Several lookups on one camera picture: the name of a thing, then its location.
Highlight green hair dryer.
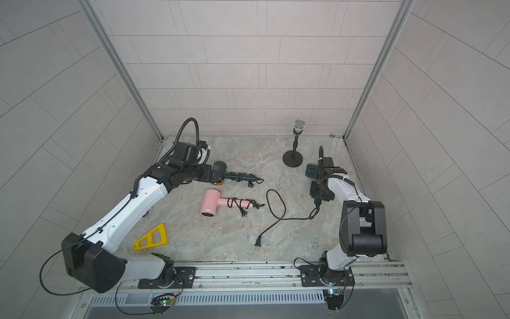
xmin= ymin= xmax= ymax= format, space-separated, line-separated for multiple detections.
xmin=212 ymin=161 xmax=264 ymax=187
xmin=305 ymin=163 xmax=321 ymax=180

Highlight green dryer cord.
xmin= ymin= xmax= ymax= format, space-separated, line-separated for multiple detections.
xmin=226 ymin=171 xmax=264 ymax=188
xmin=254 ymin=189 xmax=321 ymax=247

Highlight pink hair dryer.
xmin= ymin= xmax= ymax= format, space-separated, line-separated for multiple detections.
xmin=200 ymin=189 xmax=255 ymax=217

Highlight pink dryer black cord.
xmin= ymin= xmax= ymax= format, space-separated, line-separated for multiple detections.
xmin=225 ymin=197 xmax=264 ymax=218

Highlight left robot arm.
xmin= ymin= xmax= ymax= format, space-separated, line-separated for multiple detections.
xmin=62 ymin=141 xmax=211 ymax=293

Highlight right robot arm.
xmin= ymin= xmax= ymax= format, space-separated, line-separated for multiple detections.
xmin=305 ymin=155 xmax=387 ymax=286

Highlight microphone on black stand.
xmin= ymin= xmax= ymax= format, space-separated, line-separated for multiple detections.
xmin=282 ymin=119 xmax=305 ymax=167

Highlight yellow triangular plastic piece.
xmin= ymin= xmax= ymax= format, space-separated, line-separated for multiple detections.
xmin=134 ymin=223 xmax=169 ymax=251

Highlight right circuit board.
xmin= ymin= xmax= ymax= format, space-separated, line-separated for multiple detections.
xmin=323 ymin=289 xmax=345 ymax=310

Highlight circuit board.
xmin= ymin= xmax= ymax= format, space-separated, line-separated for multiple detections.
xmin=323 ymin=289 xmax=345 ymax=310
xmin=151 ymin=293 xmax=177 ymax=308

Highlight left circuit board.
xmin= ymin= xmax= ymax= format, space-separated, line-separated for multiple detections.
xmin=151 ymin=293 xmax=177 ymax=308

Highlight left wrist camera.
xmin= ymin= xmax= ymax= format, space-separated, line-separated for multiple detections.
xmin=198 ymin=140 xmax=210 ymax=157

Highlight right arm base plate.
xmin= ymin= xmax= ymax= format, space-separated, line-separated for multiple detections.
xmin=298 ymin=265 xmax=355 ymax=288

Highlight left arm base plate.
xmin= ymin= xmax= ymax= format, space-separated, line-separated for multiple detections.
xmin=138 ymin=267 xmax=197 ymax=289

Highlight aluminium rail frame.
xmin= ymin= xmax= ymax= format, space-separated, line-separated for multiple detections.
xmin=81 ymin=261 xmax=412 ymax=293

